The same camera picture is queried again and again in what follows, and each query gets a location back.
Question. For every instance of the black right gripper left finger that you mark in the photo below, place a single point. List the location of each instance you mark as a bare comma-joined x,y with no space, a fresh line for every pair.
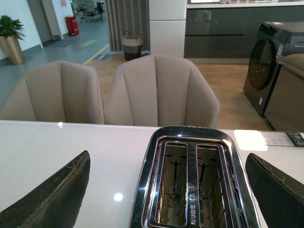
56,202

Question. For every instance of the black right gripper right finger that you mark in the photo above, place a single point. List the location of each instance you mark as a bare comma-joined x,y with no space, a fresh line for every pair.
279,196

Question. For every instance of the leaflet on table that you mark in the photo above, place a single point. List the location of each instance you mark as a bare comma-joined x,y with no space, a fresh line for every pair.
252,140

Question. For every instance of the chrome two-slot toaster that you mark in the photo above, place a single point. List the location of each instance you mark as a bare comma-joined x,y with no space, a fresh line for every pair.
193,177

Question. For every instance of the beige chair left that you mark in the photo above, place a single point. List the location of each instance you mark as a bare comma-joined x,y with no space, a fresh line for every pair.
59,91

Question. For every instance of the beige chair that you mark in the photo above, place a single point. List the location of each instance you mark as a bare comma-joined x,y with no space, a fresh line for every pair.
158,90
59,91

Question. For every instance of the beige chair right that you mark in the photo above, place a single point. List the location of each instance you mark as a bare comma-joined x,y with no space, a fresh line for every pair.
158,90

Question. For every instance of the grey washing machine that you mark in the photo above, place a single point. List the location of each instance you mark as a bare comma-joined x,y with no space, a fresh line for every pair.
274,39

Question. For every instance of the gold plant pot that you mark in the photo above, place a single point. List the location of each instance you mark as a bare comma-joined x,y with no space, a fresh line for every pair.
12,49

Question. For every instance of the woven laundry basket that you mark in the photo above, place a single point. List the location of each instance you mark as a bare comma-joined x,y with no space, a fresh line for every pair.
132,46

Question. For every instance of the red bin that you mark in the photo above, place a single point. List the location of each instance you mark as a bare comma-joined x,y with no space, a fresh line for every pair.
72,25

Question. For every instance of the grey kitchen cabinet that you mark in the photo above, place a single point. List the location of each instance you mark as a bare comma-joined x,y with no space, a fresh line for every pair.
231,32

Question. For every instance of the green potted plant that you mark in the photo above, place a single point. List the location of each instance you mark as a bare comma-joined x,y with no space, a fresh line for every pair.
11,27

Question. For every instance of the white pillar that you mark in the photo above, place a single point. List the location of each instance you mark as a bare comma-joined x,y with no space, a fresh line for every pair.
167,19

